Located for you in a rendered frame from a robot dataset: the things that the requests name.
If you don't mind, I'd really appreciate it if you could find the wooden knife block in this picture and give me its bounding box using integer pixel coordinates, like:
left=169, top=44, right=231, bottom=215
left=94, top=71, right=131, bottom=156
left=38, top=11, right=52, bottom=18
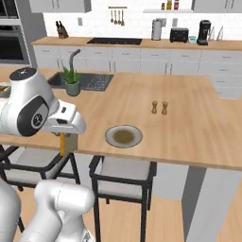
left=55, top=20, right=70, bottom=40

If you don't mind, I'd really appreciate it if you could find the black microwave oven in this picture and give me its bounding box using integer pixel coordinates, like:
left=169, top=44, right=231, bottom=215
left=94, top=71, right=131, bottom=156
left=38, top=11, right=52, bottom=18
left=0, top=0, right=20, bottom=20

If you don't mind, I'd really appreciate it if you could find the black toaster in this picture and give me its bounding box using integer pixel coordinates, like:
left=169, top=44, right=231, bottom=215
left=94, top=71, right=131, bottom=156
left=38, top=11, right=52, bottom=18
left=169, top=26, right=190, bottom=43

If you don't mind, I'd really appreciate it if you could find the white wall cupboard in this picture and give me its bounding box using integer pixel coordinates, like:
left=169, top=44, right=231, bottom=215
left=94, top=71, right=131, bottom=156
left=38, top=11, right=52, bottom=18
left=191, top=0, right=242, bottom=14
left=28, top=0, right=93, bottom=14

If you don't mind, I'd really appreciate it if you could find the grey island base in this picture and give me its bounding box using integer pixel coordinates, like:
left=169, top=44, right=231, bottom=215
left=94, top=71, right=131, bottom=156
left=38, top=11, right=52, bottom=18
left=73, top=152, right=242, bottom=242

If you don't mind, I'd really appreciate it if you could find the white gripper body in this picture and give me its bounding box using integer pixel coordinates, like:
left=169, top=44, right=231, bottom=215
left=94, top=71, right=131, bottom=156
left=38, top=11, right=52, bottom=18
left=49, top=108, right=87, bottom=135

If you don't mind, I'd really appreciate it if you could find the black stool with grey seat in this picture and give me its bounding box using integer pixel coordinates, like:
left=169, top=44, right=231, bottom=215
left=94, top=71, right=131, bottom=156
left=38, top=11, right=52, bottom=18
left=0, top=144, right=81, bottom=234
left=88, top=154, right=158, bottom=242

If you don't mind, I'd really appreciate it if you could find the dark tray with food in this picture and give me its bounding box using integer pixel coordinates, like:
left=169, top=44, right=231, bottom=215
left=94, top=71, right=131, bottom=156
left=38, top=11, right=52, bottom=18
left=0, top=81, right=12, bottom=99

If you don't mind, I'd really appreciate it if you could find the black coffee machine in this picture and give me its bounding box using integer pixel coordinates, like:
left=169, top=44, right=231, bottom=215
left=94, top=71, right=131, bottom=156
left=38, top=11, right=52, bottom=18
left=196, top=19, right=213, bottom=46

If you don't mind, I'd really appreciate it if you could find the dark sink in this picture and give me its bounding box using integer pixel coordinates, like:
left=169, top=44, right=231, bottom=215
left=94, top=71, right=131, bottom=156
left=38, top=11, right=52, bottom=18
left=46, top=71, right=115, bottom=93

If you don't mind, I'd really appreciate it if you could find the grey plate with brown centre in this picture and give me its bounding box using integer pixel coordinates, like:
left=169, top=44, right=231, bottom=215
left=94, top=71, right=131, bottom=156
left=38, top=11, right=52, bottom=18
left=104, top=124, right=144, bottom=149

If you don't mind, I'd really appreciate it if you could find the wooden shaker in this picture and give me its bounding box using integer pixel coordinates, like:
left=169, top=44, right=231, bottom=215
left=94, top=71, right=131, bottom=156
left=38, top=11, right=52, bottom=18
left=161, top=100, right=169, bottom=116
left=151, top=100, right=159, bottom=115

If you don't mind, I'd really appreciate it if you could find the white base cupboards run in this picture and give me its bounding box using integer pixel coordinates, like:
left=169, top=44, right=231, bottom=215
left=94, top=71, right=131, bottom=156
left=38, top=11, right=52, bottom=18
left=32, top=43, right=242, bottom=101

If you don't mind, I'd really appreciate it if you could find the green plant in grey pot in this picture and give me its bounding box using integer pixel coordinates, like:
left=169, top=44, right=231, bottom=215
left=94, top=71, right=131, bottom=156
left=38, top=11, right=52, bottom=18
left=61, top=66, right=82, bottom=97

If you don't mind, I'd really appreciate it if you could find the black hob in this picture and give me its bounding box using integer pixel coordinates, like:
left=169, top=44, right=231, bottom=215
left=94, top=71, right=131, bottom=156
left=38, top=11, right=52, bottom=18
left=86, top=37, right=144, bottom=46

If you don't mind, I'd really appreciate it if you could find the white wall shelf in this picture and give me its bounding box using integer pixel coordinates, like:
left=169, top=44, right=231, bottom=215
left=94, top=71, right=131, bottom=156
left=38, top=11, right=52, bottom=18
left=143, top=8, right=194, bottom=14

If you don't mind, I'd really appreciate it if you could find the clear glass bottle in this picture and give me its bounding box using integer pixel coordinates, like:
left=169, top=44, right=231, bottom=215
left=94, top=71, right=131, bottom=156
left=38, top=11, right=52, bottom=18
left=216, top=25, right=225, bottom=43
left=209, top=26, right=216, bottom=43

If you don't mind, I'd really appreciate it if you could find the grey tap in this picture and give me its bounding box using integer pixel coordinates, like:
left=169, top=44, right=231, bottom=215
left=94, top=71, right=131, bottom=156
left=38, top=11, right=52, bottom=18
left=68, top=48, right=82, bottom=76

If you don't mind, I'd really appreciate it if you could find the black wall oven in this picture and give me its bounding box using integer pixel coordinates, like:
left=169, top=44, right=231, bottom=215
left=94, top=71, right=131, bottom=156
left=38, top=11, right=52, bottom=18
left=0, top=24, right=32, bottom=66

